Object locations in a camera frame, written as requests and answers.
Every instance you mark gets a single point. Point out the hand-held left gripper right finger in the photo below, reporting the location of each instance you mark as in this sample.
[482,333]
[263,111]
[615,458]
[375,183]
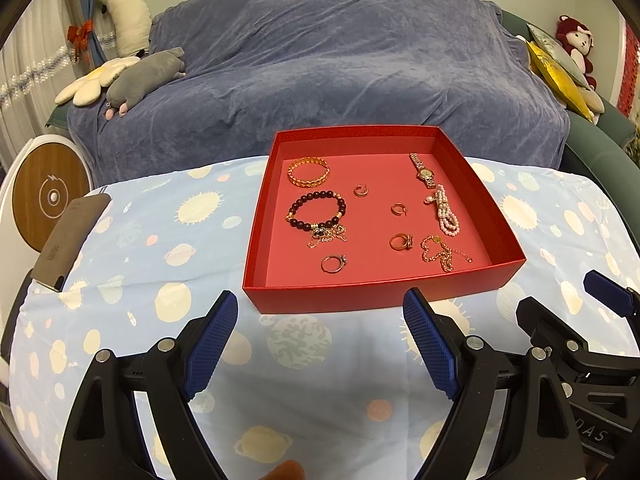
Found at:
[432,345]

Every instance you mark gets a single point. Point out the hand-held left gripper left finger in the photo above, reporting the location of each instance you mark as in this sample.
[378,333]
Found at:
[210,345]

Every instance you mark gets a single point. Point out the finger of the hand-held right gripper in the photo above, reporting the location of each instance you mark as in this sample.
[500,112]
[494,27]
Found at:
[607,287]
[540,320]

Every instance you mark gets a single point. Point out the red cardboard box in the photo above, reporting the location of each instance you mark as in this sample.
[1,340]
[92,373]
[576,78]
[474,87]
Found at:
[360,295]

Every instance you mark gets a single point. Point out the gold ear cuff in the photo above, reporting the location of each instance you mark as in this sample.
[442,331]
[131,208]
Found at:
[361,194]

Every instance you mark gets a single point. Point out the person's left hand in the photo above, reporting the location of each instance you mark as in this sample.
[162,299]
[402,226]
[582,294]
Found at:
[285,472]

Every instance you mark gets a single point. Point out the blue planet-print tablecloth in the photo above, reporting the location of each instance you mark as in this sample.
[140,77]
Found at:
[325,410]

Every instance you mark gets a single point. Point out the green sofa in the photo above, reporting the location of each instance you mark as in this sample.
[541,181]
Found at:
[595,145]

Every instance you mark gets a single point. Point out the gold wristwatch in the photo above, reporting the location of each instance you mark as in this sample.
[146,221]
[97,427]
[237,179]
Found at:
[426,174]

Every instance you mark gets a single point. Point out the grey-brown flat case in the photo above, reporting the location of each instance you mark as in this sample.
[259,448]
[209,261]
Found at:
[65,240]

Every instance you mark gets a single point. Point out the yellow cushion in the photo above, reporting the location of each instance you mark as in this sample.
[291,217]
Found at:
[555,77]

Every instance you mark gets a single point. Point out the white round device wooden disc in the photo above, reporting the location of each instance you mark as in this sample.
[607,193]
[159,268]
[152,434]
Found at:
[45,195]

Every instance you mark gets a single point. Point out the silver cushion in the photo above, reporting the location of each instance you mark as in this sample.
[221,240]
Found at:
[555,47]

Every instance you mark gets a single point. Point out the red monkey plush toy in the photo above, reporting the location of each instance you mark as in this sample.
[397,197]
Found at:
[575,40]

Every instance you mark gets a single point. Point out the grey plush toy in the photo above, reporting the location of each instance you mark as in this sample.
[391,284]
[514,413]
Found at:
[140,77]

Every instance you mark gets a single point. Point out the flower-shaped cushion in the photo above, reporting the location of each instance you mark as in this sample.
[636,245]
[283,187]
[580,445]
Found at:
[90,85]

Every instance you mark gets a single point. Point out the purple-blue sofa blanket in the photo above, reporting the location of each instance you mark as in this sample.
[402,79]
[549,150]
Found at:
[325,60]

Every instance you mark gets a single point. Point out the white curtain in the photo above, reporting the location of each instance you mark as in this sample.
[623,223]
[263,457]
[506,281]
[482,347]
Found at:
[30,80]

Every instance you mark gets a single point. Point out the red bow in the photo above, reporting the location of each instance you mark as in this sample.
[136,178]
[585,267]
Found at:
[80,32]

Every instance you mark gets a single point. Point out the white alpaca plush toy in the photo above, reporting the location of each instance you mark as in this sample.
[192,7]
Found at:
[127,15]

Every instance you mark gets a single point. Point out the red wall hanging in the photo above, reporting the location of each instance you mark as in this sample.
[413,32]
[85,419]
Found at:
[631,75]

